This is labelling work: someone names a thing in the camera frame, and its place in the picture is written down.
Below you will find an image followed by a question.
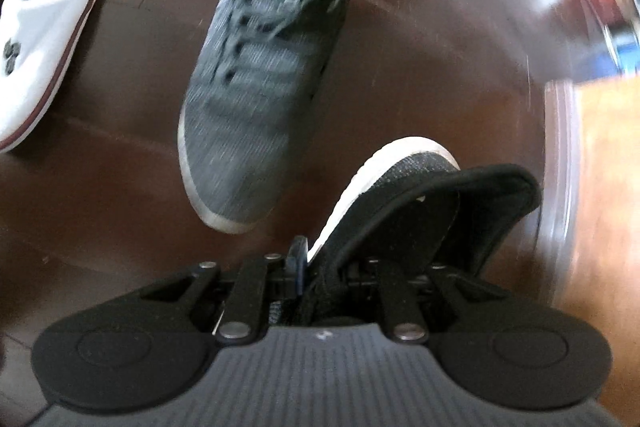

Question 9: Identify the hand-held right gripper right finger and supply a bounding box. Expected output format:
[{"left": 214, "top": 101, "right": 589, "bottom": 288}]
[{"left": 367, "top": 258, "right": 507, "bottom": 343}]

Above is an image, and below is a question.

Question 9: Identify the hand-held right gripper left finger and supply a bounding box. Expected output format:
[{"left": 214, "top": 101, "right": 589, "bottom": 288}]
[{"left": 139, "top": 236, "right": 310, "bottom": 346}]

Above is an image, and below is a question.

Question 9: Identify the grey knit sneaker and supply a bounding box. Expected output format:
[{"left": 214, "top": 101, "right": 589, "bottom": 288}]
[
  {"left": 270, "top": 136, "right": 543, "bottom": 325},
  {"left": 177, "top": 0, "right": 357, "bottom": 235}
]

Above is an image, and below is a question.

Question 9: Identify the white slipper maroon trim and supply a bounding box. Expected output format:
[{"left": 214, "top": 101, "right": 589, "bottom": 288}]
[{"left": 0, "top": 0, "right": 133, "bottom": 154}]

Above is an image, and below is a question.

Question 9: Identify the wooden cabinet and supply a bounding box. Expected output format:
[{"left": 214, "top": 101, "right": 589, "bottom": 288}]
[{"left": 542, "top": 77, "right": 640, "bottom": 427}]

